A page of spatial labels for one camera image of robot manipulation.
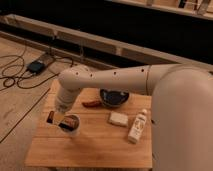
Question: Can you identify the wooden table board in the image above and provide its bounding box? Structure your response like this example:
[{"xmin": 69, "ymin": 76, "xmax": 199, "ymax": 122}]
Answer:
[{"xmin": 25, "ymin": 81, "xmax": 152, "ymax": 169}]

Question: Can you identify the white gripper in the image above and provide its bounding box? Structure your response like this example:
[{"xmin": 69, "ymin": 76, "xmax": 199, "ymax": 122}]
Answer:
[{"xmin": 53, "ymin": 88, "xmax": 80, "ymax": 124}]

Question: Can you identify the dark blue bowl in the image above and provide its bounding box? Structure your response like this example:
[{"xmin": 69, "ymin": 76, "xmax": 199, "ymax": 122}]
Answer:
[{"xmin": 99, "ymin": 89, "xmax": 129, "ymax": 108}]

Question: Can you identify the white lotion bottle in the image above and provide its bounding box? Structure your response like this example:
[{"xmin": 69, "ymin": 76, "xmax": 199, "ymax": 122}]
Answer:
[{"xmin": 128, "ymin": 109, "xmax": 148, "ymax": 144}]

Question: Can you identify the black power adapter box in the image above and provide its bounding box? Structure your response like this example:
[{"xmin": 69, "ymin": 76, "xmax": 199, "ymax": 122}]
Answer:
[{"xmin": 27, "ymin": 61, "xmax": 45, "ymax": 74}]

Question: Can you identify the red brown sausage toy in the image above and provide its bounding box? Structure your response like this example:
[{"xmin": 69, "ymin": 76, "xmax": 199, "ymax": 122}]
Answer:
[{"xmin": 82, "ymin": 101, "xmax": 102, "ymax": 108}]

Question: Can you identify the black floor cable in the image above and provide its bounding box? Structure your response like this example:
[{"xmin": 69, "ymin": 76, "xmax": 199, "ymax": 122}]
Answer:
[{"xmin": 0, "ymin": 43, "xmax": 75, "ymax": 144}]

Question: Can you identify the white sponge block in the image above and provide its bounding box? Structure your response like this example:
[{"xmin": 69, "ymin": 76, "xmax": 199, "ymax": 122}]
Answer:
[{"xmin": 109, "ymin": 112, "xmax": 128, "ymax": 127}]

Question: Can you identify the black eraser block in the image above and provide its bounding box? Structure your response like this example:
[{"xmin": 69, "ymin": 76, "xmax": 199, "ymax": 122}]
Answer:
[{"xmin": 59, "ymin": 117, "xmax": 79, "ymax": 131}]

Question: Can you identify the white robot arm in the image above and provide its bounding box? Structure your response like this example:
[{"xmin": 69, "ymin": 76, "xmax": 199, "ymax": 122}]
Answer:
[{"xmin": 55, "ymin": 64, "xmax": 213, "ymax": 171}]

